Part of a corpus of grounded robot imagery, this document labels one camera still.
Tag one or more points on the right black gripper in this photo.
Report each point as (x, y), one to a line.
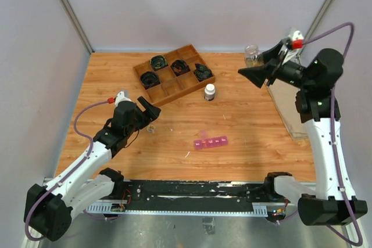
(257, 75)

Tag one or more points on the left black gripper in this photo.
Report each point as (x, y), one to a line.
(151, 111)

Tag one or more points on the clear capsule bottle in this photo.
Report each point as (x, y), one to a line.
(253, 56)

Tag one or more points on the clear bottle lid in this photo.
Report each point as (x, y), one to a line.
(151, 128)

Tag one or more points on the white cap pill bottle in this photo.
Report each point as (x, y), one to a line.
(209, 92)

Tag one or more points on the pink weekly pill organizer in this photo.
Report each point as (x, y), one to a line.
(206, 142)

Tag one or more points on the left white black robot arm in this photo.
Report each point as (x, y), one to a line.
(51, 208)

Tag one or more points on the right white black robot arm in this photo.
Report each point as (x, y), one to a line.
(334, 201)

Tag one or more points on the light wooden board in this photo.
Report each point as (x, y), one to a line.
(283, 96)

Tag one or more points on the wooden compartment tray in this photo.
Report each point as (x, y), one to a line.
(172, 87)

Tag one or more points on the green yellow coiled belt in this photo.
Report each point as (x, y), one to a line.
(158, 62)

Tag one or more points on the black red coiled belt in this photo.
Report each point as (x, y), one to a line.
(180, 67)

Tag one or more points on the green blue coiled belt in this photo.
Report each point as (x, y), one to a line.
(202, 72)

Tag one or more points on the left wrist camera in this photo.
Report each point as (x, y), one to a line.
(123, 95)

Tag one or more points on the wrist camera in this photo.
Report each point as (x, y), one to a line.
(123, 95)
(295, 40)

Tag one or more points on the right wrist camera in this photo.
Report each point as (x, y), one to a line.
(295, 40)

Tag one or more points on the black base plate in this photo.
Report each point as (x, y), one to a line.
(135, 190)

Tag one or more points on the grey slotted cable duct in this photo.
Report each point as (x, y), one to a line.
(192, 207)

